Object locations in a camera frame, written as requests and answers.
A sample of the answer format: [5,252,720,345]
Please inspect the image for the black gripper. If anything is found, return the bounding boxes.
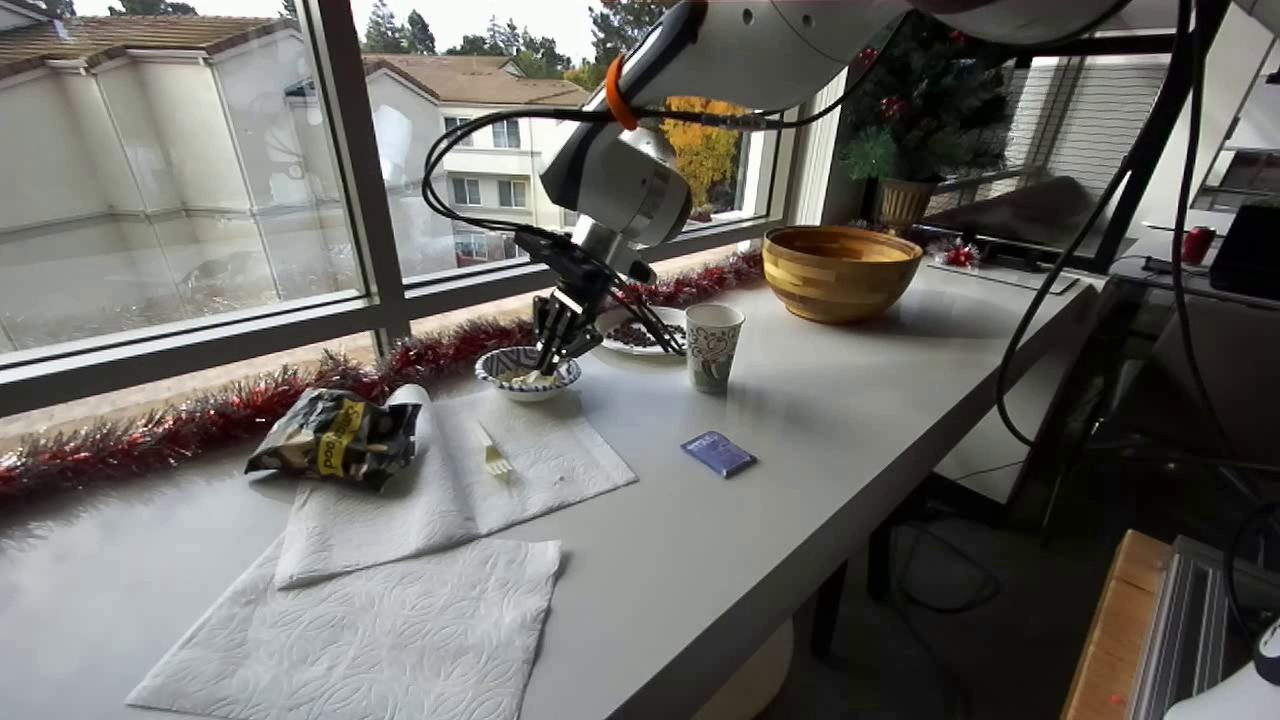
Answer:
[530,238,633,375]

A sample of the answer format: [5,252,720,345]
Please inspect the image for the cream plastic spoon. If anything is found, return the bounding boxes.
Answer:
[517,347,574,393]

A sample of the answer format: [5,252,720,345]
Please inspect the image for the white contents of bowl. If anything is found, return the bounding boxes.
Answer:
[498,363,568,395]

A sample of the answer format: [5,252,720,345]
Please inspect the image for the patterned paper cup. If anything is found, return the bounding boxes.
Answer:
[684,298,747,400]

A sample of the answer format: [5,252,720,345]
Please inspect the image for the red cup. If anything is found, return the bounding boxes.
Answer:
[1178,225,1219,273]

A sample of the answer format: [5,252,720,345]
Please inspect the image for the white plate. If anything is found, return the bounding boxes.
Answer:
[592,298,691,358]

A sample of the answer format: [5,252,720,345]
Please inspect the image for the dark food pieces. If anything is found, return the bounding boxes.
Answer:
[609,317,679,353]

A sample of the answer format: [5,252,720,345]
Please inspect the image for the small blue patterned bowl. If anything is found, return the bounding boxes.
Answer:
[474,341,587,409]

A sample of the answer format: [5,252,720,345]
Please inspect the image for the blue square packet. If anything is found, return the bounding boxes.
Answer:
[676,428,759,479]

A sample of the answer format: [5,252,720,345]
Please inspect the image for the white paper napkin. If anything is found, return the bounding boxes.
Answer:
[272,393,642,591]
[123,531,568,720]

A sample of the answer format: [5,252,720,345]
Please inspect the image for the crumpled snack bag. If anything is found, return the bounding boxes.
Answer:
[239,379,431,496]

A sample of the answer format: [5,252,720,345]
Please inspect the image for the large wooden bowl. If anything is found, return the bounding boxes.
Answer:
[759,219,928,328]

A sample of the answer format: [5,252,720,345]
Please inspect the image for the round wooden stool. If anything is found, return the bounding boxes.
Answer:
[691,614,799,720]

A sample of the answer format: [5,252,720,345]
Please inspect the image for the small potted christmas tree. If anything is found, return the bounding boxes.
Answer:
[836,25,1019,230]

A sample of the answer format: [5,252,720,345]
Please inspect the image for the red tinsel garland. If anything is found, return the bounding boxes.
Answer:
[0,238,769,511]

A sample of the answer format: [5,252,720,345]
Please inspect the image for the white window blinds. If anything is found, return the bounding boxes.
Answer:
[1038,56,1179,209]

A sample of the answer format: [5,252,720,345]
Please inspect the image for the black slanted pole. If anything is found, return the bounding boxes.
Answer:
[1085,11,1204,273]

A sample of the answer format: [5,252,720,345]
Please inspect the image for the wooden platform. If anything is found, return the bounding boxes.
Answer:
[1060,526,1178,720]

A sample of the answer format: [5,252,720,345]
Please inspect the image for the black monitor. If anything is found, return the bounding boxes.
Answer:
[1204,197,1280,302]

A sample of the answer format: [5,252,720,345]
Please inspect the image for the orange strap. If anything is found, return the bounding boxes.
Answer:
[600,52,645,133]

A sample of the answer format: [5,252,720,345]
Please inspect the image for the black hanging cable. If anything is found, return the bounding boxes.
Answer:
[988,0,1213,456]

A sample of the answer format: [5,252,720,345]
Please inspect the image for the aluminium rail frame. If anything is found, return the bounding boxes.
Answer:
[1133,531,1235,720]

